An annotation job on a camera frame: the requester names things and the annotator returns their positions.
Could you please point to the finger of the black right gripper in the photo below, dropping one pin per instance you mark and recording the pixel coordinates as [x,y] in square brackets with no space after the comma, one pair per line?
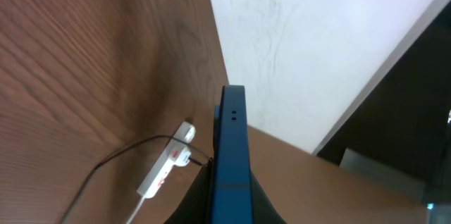
[263,210]
[194,207]

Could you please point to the blue Galaxy smartphone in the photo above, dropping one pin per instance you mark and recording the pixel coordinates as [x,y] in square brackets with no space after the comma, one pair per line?
[231,193]

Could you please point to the white charger plug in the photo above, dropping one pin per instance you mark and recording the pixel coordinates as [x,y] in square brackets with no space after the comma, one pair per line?
[180,156]

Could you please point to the white power strip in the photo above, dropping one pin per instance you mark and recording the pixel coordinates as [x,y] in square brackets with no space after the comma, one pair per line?
[163,166]

